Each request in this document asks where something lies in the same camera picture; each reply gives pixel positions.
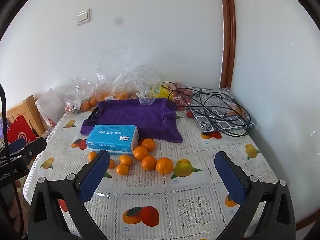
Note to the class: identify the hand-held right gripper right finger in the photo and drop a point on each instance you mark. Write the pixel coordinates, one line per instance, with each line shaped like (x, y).
(230, 177)

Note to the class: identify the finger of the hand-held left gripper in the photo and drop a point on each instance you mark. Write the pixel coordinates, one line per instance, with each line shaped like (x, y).
(17, 144)
(35, 148)

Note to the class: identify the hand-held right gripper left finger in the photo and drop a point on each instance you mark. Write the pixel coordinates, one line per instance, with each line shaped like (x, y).
(95, 177)

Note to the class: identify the bag of red fruits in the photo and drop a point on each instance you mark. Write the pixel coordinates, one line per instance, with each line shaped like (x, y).
(181, 100)

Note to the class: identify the red paper bag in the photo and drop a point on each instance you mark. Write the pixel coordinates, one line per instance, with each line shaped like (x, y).
(21, 130)

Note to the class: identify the wooden chair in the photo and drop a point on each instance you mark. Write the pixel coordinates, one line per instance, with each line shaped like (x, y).
(31, 107)

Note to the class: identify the blue tissue pack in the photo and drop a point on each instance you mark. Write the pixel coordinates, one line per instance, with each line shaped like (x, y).
(112, 137)

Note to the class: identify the white plastic bag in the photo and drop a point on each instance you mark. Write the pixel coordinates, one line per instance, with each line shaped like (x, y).
(50, 102)

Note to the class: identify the checked cloth in plastic wrap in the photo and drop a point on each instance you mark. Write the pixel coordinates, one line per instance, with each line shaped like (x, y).
(225, 122)

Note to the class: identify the clear bag with labelled tangerines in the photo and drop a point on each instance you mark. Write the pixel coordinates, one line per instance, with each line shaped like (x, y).
(80, 100)

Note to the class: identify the purple towel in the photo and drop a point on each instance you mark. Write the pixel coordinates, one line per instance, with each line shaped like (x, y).
(130, 115)

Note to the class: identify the small red fruit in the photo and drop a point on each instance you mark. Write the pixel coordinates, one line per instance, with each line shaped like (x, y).
(189, 114)

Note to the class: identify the tall clear bag of tangerines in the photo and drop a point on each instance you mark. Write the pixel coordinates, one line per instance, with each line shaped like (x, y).
(110, 92)

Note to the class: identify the crumpled clear plastic bag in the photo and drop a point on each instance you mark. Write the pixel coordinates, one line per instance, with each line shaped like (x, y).
(147, 90)

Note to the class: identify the yellow packet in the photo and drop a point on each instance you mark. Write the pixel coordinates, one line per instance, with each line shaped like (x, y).
(163, 92)

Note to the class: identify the white light switch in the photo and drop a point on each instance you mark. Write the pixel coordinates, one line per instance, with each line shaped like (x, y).
(83, 17)

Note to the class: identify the brown wooden door frame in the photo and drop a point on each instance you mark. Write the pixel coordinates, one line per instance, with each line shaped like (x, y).
(228, 30)

